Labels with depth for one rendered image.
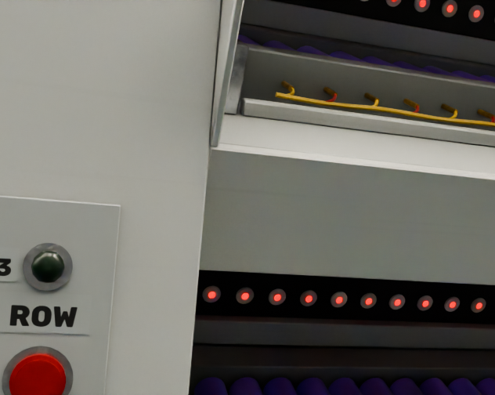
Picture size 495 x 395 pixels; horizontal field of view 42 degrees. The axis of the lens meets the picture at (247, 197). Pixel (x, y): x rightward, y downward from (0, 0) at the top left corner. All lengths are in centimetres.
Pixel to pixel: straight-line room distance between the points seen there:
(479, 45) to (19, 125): 34
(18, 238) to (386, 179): 13
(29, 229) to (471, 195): 16
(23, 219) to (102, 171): 3
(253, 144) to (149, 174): 4
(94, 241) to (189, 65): 6
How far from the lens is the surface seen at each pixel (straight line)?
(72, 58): 21
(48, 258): 20
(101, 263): 20
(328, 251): 24
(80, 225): 20
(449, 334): 46
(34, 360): 21
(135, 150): 21
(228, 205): 22
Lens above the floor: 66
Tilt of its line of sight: level
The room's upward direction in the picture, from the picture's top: 5 degrees clockwise
